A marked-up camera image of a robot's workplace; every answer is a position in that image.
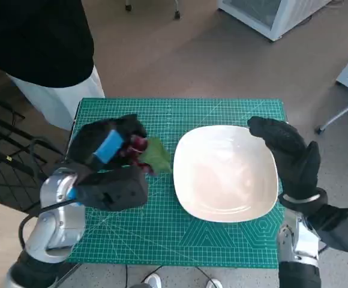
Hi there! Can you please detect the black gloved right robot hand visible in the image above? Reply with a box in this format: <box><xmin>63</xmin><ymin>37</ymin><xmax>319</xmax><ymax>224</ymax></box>
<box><xmin>247</xmin><ymin>116</ymin><xmax>328</xmax><ymax>205</ymax></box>

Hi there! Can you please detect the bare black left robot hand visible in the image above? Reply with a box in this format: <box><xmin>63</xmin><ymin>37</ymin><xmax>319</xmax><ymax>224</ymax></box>
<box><xmin>67</xmin><ymin>113</ymin><xmax>149</xmax><ymax>175</ymax></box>

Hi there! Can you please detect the red toy grape bunch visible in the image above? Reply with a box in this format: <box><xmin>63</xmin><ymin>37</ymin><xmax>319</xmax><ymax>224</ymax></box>
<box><xmin>119</xmin><ymin>134</ymin><xmax>173</xmax><ymax>176</ymax></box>

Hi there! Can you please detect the white square plate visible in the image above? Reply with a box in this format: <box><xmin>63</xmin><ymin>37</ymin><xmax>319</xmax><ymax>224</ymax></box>
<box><xmin>173</xmin><ymin>125</ymin><xmax>280</xmax><ymax>223</ymax></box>

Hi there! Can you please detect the grey metal leg with caster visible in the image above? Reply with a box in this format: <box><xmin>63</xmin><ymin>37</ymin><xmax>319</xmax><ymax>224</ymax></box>
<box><xmin>316</xmin><ymin>94</ymin><xmax>348</xmax><ymax>134</ymax></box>

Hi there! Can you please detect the person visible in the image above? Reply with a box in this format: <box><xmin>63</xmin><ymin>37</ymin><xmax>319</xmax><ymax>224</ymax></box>
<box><xmin>0</xmin><ymin>0</ymin><xmax>106</xmax><ymax>132</ymax></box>

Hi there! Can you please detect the green cutting mat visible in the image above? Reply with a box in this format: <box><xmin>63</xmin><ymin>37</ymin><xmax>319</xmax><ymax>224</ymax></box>
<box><xmin>67</xmin><ymin>97</ymin><xmax>286</xmax><ymax>269</ymax></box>

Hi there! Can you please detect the large white mesh-door cabinet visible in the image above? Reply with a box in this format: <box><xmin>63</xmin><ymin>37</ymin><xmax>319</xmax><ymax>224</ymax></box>
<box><xmin>217</xmin><ymin>0</ymin><xmax>332</xmax><ymax>42</ymax></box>

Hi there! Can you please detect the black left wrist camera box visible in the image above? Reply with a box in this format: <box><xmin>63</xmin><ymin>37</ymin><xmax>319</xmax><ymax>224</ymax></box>
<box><xmin>76</xmin><ymin>166</ymin><xmax>149</xmax><ymax>211</ymax></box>

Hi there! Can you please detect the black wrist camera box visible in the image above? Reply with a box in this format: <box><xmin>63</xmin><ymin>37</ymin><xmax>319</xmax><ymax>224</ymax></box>
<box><xmin>76</xmin><ymin>166</ymin><xmax>149</xmax><ymax>211</ymax></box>
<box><xmin>307</xmin><ymin>205</ymin><xmax>348</xmax><ymax>253</ymax></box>

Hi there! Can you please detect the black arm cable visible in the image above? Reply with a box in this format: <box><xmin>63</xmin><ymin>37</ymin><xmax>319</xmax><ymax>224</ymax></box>
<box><xmin>18</xmin><ymin>137</ymin><xmax>82</xmax><ymax>250</ymax></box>

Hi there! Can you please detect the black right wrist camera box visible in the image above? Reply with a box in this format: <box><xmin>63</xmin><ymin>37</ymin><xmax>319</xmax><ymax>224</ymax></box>
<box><xmin>307</xmin><ymin>205</ymin><xmax>348</xmax><ymax>253</ymax></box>

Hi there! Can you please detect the black wire frame chair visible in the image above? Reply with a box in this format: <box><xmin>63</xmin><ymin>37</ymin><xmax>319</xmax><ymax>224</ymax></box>
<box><xmin>0</xmin><ymin>89</ymin><xmax>64</xmax><ymax>214</ymax></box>

